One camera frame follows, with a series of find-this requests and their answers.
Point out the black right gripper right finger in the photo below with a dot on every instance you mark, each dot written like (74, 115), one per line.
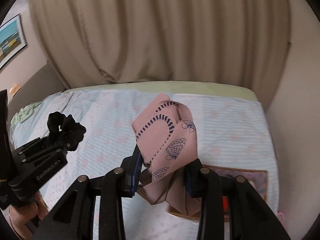
(249, 215)

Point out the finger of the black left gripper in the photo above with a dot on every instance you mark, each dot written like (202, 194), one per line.
(62, 140)

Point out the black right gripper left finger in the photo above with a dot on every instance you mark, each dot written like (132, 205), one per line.
(72, 217)

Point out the black scrunchie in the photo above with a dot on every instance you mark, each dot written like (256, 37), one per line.
(58, 121)

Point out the pink patterned cloth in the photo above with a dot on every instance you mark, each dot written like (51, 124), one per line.
(167, 139)

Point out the orange fluffy pompom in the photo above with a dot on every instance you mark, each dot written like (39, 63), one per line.
(225, 204)

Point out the person's left hand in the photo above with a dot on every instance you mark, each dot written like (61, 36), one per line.
(19, 216)

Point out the green crumpled cloth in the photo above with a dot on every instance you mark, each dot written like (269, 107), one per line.
(23, 114)

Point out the grey headboard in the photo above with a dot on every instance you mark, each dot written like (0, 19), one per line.
(43, 83)

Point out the light blue patterned blanket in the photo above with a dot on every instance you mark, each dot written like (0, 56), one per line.
(231, 133)

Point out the beige curtain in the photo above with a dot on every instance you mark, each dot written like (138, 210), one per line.
(238, 42)

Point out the green bed sheet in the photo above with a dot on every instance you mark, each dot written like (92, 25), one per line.
(181, 87)

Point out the framed wall picture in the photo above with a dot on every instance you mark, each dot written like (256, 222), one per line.
(12, 39)

